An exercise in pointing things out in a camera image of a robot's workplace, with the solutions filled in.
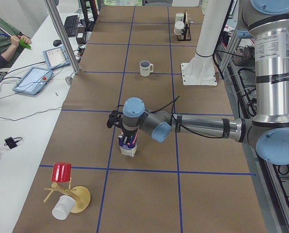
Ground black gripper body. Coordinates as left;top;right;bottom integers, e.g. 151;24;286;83
122;126;138;138

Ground blue white milk carton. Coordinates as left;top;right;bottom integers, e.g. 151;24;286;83
118;132;137;157

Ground cream mug dark inside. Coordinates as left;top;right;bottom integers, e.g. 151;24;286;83
139;61;154;77

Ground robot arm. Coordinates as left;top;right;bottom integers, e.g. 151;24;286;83
121;97;289;165
238;0;289;128

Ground red plastic cup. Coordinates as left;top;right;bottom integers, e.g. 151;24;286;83
51;162;72;183

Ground white plastic cup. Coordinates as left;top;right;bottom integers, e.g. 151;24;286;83
52;195;75;220

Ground wooden mug tree stand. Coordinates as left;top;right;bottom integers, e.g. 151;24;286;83
43;180;91;214

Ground small metal cylinder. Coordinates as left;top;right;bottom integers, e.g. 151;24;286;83
65;76;72;85

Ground blue teach pendant far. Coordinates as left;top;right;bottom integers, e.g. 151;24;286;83
43;46;70;69

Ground blue teach pendant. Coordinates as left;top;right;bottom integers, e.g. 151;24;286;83
43;46;70;69
12;67;53;96

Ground blue teach pendant near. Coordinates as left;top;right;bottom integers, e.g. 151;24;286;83
12;67;53;96

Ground black computer mouse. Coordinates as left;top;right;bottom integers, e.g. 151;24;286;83
53;39;62;47

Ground black keyboard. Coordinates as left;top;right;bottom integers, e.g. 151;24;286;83
64;15;79;37

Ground person in green shirt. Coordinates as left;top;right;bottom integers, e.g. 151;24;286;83
0;18;32;68

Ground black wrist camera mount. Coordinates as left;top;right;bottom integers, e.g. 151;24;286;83
107;110;123;129

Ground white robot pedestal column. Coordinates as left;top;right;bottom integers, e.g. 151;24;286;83
181;0;232;86

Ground black wire cup rack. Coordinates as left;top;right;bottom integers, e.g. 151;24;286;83
177;10;192;41

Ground aluminium frame post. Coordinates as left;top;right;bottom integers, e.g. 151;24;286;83
44;0;80;74

